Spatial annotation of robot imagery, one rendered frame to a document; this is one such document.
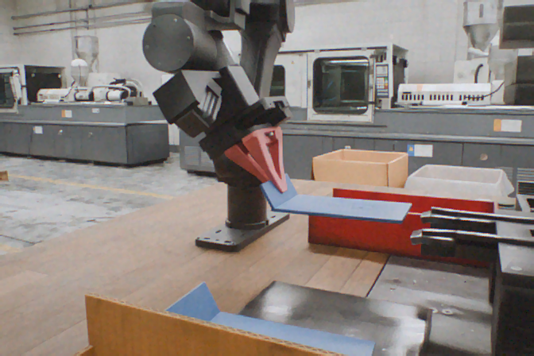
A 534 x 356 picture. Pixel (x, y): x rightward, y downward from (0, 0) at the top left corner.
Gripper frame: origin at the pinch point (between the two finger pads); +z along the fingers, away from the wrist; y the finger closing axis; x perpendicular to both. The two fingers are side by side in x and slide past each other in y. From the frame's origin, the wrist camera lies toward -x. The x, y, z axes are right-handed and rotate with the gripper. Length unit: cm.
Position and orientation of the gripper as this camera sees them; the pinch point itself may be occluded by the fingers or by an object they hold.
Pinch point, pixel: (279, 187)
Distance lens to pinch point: 52.1
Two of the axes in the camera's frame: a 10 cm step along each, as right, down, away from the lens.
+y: 7.8, -4.5, -4.4
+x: 4.1, -1.7, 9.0
